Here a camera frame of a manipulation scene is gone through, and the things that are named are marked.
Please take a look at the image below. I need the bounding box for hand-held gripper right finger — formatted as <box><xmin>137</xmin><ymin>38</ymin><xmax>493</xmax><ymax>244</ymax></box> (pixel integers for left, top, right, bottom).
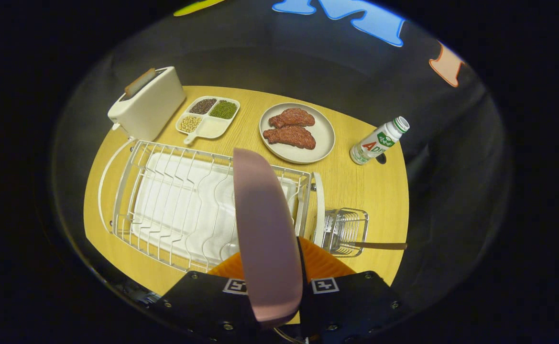
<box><xmin>296</xmin><ymin>236</ymin><xmax>411</xmax><ymax>342</ymax></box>

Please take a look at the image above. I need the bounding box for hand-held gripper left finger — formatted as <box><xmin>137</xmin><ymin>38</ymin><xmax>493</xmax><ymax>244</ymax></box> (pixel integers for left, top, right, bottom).
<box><xmin>153</xmin><ymin>251</ymin><xmax>261</xmax><ymax>342</ymax></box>

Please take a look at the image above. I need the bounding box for wooden handled spoon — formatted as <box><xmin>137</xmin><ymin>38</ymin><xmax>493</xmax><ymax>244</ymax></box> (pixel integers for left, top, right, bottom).
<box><xmin>332</xmin><ymin>240</ymin><xmax>408</xmax><ymax>251</ymax></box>

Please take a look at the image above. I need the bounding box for metal wire basket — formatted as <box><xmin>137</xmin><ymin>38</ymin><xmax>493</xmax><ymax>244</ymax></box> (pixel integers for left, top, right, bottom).
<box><xmin>322</xmin><ymin>208</ymin><xmax>370</xmax><ymax>258</ymax></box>

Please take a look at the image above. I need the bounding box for pink plate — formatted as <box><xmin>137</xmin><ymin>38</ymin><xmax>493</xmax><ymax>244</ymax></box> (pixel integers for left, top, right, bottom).
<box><xmin>233</xmin><ymin>147</ymin><xmax>304</xmax><ymax>329</ymax></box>

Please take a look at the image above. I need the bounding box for white wire dish rack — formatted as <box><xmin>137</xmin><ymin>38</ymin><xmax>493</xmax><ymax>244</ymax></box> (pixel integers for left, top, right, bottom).
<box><xmin>99</xmin><ymin>139</ymin><xmax>326</xmax><ymax>274</ymax></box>

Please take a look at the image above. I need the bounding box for grey plate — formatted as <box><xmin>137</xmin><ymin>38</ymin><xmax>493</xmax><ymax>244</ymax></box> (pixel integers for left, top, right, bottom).
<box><xmin>259</xmin><ymin>103</ymin><xmax>336</xmax><ymax>164</ymax></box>

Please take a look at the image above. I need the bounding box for white drip tray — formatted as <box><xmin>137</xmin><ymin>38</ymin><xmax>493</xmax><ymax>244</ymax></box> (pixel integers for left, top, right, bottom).
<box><xmin>131</xmin><ymin>153</ymin><xmax>289</xmax><ymax>268</ymax></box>

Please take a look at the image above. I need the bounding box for white bottle with green label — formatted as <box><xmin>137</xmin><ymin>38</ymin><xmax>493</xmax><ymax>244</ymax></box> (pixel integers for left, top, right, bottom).
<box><xmin>350</xmin><ymin>116</ymin><xmax>410</xmax><ymax>165</ymax></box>

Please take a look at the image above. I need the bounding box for black backdrop cloth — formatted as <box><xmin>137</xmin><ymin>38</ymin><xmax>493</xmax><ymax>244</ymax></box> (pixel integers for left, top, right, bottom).
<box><xmin>52</xmin><ymin>0</ymin><xmax>512</xmax><ymax>311</ymax></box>

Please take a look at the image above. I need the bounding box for white divided bean tray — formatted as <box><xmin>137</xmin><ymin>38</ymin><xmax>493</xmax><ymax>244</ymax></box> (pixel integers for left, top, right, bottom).
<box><xmin>175</xmin><ymin>96</ymin><xmax>241</xmax><ymax>145</ymax></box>

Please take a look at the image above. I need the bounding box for red meat steak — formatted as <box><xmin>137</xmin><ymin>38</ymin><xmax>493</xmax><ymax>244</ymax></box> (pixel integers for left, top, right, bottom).
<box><xmin>268</xmin><ymin>108</ymin><xmax>316</xmax><ymax>129</ymax></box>
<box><xmin>263</xmin><ymin>125</ymin><xmax>317</xmax><ymax>150</ymax></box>

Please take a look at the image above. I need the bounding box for white toaster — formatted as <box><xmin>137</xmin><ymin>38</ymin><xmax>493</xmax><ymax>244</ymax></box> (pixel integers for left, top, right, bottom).
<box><xmin>108</xmin><ymin>66</ymin><xmax>186</xmax><ymax>142</ymax></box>

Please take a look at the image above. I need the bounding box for bread slice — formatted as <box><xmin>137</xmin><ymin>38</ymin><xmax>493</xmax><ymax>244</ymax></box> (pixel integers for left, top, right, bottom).
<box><xmin>124</xmin><ymin>68</ymin><xmax>157</xmax><ymax>97</ymax></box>

